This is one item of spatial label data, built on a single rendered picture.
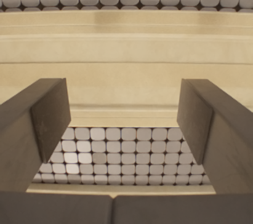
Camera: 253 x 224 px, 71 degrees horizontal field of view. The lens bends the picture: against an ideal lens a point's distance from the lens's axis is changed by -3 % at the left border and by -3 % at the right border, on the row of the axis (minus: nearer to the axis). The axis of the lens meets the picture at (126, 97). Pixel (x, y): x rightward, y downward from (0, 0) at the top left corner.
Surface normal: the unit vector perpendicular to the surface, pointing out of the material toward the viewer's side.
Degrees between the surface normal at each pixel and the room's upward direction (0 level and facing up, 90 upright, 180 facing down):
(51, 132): 90
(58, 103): 90
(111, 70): 0
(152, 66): 0
